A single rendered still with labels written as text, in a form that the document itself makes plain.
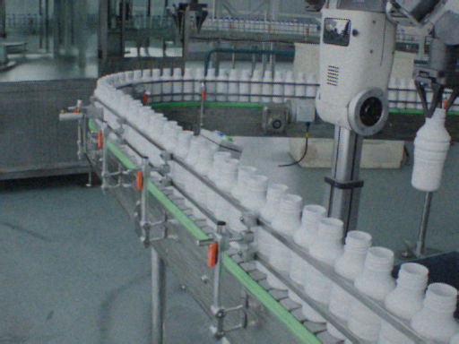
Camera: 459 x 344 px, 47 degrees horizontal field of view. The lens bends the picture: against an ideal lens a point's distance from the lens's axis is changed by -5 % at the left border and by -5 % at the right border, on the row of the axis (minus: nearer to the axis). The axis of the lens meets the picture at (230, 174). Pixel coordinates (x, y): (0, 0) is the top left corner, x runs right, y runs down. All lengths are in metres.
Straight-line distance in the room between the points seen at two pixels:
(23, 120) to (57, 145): 0.34
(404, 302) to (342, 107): 1.10
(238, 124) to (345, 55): 1.27
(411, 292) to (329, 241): 0.18
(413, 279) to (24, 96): 3.89
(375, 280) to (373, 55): 1.07
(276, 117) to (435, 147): 1.75
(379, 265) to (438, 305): 0.11
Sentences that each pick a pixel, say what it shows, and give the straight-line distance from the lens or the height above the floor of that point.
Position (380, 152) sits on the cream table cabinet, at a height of 0.17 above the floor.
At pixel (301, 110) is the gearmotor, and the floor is 1.00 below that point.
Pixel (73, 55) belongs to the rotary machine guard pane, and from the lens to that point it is 4.41.
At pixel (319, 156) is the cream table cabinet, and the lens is 5.49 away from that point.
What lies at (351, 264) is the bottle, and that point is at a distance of 0.81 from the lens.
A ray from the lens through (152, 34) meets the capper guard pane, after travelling 6.54.
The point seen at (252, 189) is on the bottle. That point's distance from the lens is 1.03.
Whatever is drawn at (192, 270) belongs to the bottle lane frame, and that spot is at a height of 0.89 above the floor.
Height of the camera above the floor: 1.47
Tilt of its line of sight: 17 degrees down
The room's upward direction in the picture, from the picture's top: 3 degrees clockwise
